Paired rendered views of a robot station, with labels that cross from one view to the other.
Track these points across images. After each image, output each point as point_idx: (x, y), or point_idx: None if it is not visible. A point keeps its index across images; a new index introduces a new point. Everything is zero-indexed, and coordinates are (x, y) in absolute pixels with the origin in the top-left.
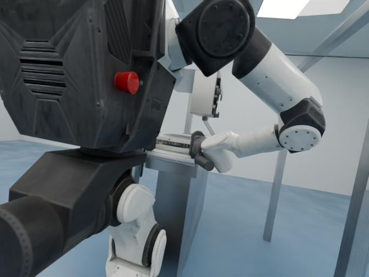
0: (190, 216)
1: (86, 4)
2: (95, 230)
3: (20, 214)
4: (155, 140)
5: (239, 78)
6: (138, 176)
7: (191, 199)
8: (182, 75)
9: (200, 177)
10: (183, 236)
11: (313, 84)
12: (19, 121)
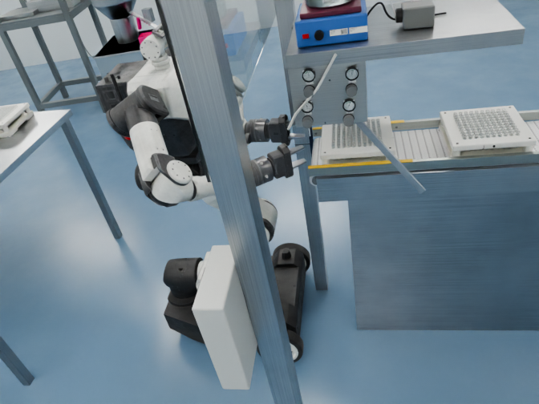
0: (401, 262)
1: None
2: None
3: (137, 168)
4: (285, 136)
5: None
6: (307, 166)
7: (391, 237)
8: (168, 117)
9: (478, 220)
10: (358, 271)
11: (140, 163)
12: None
